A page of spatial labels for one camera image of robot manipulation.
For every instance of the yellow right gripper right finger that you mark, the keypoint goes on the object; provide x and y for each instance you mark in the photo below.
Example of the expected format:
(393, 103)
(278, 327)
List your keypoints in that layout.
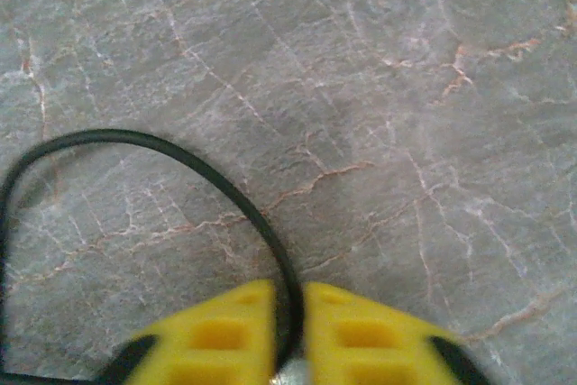
(369, 358)

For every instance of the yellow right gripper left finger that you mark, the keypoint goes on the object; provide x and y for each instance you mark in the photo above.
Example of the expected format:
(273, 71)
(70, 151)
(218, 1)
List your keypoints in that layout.
(216, 358)

